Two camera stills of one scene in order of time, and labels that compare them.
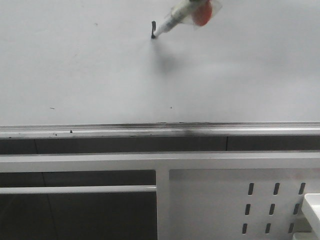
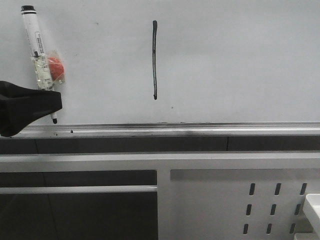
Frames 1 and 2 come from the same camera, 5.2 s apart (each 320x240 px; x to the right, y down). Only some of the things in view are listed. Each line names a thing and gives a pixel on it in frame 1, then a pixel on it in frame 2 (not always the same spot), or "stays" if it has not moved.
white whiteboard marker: [183, 12] -> [38, 50]
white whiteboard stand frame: [204, 196] stays
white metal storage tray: [311, 213] stays
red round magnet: [202, 13] -> [56, 68]
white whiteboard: [90, 68] stays
